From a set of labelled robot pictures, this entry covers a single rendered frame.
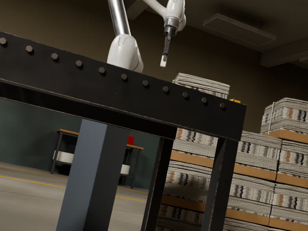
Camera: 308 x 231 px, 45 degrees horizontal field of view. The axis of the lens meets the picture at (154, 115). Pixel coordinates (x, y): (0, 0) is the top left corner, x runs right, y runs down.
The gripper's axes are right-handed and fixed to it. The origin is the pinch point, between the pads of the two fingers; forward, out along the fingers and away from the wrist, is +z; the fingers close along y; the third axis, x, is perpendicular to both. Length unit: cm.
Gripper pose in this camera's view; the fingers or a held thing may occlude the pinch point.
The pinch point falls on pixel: (163, 61)
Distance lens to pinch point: 221.5
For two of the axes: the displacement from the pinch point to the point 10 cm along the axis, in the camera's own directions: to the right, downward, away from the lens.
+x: -9.8, -2.2, -0.1
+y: -0.4, 1.3, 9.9
